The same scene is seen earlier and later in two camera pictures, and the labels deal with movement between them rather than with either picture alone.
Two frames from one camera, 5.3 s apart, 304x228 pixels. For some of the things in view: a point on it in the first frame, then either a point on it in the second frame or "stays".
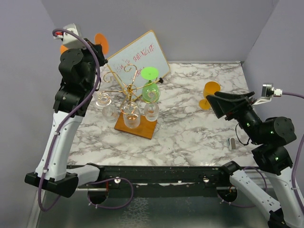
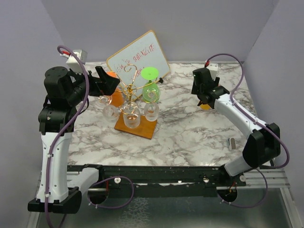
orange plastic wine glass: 99,39 to 117,98
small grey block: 232,142 stays
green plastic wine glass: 151,92 stays
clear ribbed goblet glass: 131,115 stays
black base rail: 157,181 stays
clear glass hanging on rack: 151,110 stays
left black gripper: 97,50 to 109,84
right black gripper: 221,105 to 194,89
